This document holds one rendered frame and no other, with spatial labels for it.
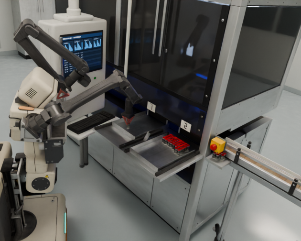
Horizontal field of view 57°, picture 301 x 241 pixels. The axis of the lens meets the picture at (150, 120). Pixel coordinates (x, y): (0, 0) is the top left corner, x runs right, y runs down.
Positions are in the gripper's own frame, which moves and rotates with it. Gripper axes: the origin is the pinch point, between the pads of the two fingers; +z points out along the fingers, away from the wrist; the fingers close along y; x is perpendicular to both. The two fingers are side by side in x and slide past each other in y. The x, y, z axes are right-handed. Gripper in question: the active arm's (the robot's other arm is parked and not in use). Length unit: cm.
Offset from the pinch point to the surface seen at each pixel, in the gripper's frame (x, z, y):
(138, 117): 3.2, 4.7, 19.4
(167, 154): -38.8, 3.6, -9.5
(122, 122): 8.2, 4.4, 4.2
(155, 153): -32.3, 3.6, -14.3
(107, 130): 9.5, 4.4, -11.6
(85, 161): 55, 70, 13
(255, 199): -96, 93, 96
